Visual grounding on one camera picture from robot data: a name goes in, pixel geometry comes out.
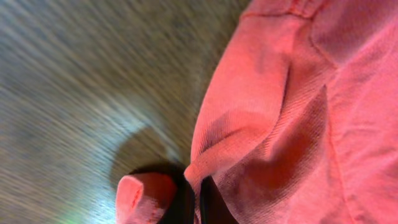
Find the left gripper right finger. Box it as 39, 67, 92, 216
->
200, 176, 238, 224

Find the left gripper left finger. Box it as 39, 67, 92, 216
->
157, 170, 195, 224

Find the red printed t-shirt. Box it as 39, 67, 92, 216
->
116, 0, 397, 223

